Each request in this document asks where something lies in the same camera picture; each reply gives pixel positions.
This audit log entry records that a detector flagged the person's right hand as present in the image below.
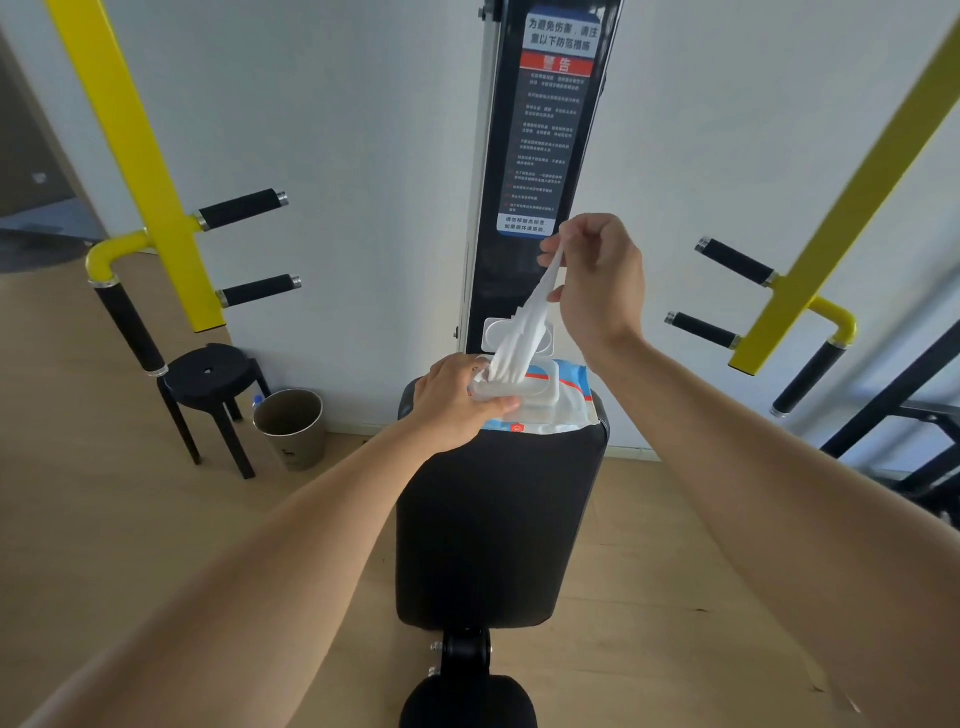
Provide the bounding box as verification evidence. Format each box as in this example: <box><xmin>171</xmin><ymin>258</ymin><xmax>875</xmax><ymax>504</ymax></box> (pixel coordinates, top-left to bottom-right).
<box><xmin>538</xmin><ymin>213</ymin><xmax>648</xmax><ymax>369</ymax></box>

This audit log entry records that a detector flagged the person's left hand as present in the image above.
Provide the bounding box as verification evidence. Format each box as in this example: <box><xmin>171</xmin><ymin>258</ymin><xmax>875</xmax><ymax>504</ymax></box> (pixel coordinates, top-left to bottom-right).
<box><xmin>408</xmin><ymin>353</ymin><xmax>523</xmax><ymax>455</ymax></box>

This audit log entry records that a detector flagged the white cleaning wipe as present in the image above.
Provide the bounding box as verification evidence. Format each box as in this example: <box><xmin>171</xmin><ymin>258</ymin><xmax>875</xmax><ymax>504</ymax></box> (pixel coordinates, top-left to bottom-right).
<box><xmin>472</xmin><ymin>243</ymin><xmax>568</xmax><ymax>391</ymax></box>

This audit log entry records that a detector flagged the blue white wet wipe pack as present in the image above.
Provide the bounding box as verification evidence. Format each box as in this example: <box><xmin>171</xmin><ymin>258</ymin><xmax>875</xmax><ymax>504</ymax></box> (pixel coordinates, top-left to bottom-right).
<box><xmin>468</xmin><ymin>316</ymin><xmax>601</xmax><ymax>436</ymax></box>

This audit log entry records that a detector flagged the person's left forearm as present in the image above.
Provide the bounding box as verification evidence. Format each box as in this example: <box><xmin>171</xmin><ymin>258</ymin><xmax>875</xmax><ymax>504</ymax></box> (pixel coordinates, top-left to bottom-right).
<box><xmin>22</xmin><ymin>419</ymin><xmax>451</xmax><ymax>728</ymax></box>

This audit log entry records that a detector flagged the person's right forearm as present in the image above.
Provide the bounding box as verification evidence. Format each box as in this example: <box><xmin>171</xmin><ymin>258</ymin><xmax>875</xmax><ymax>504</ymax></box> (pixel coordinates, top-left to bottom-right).
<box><xmin>592</xmin><ymin>333</ymin><xmax>960</xmax><ymax>728</ymax></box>

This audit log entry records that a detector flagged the black machine column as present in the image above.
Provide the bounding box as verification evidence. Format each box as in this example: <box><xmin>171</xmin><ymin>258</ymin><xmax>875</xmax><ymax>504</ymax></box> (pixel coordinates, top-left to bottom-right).
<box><xmin>457</xmin><ymin>0</ymin><xmax>625</xmax><ymax>358</ymax></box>

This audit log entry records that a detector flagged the black padded seat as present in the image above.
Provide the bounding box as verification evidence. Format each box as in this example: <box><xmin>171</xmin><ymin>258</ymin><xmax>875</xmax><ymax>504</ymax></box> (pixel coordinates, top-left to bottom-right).
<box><xmin>395</xmin><ymin>377</ymin><xmax>610</xmax><ymax>630</ymax></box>

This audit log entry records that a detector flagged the dark warning label sticker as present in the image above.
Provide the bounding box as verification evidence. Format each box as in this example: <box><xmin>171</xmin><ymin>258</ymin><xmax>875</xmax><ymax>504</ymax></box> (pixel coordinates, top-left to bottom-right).
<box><xmin>496</xmin><ymin>7</ymin><xmax>604</xmax><ymax>240</ymax></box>

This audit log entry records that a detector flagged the brown metal trash bin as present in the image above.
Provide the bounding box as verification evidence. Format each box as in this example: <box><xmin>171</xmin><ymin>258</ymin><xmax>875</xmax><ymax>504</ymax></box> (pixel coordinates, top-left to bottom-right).
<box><xmin>251</xmin><ymin>388</ymin><xmax>328</xmax><ymax>472</ymax></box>

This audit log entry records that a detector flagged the black round stool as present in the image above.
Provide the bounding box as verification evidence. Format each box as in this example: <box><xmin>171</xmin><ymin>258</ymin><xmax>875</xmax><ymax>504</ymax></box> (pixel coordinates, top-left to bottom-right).
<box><xmin>155</xmin><ymin>343</ymin><xmax>273</xmax><ymax>481</ymax></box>

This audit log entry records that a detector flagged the black rounded pad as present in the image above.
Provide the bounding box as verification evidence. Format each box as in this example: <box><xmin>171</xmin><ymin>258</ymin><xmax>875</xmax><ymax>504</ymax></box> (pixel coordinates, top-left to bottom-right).
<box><xmin>398</xmin><ymin>674</ymin><xmax>538</xmax><ymax>728</ymax></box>

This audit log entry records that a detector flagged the gray door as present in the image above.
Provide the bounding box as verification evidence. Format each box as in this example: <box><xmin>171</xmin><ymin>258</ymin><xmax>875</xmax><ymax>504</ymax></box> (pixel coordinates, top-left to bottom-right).
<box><xmin>0</xmin><ymin>29</ymin><xmax>106</xmax><ymax>241</ymax></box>

